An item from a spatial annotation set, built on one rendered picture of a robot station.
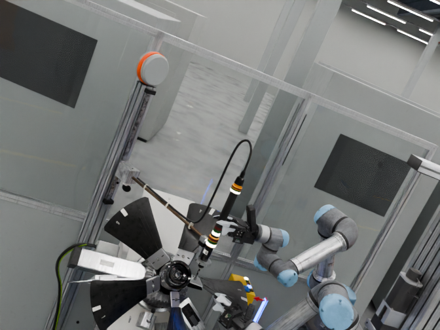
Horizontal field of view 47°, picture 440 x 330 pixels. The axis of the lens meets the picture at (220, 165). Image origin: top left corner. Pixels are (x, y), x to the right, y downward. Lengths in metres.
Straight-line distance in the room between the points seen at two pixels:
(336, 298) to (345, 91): 2.93
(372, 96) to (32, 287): 3.16
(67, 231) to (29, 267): 0.30
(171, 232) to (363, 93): 2.68
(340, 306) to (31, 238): 1.70
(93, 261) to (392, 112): 3.23
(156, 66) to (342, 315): 1.35
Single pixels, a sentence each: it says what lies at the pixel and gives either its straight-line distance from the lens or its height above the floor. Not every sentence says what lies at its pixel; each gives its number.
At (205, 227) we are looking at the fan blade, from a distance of 2.22.
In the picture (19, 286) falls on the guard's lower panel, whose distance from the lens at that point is 3.06.
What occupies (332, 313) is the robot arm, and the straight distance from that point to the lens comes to 1.91.
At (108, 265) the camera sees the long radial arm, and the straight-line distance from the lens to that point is 2.21.
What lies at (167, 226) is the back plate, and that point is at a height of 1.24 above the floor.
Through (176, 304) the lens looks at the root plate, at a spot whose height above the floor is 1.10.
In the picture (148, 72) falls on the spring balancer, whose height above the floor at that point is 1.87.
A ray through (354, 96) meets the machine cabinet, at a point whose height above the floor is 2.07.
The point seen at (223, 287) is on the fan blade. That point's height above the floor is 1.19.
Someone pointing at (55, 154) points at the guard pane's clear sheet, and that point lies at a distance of 2.70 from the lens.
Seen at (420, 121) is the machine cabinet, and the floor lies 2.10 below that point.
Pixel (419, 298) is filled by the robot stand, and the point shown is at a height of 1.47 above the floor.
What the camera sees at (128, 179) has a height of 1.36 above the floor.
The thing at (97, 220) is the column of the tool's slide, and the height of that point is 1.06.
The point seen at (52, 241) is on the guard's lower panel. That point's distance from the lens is 2.89.
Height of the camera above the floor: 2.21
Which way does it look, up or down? 15 degrees down
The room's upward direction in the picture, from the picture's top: 24 degrees clockwise
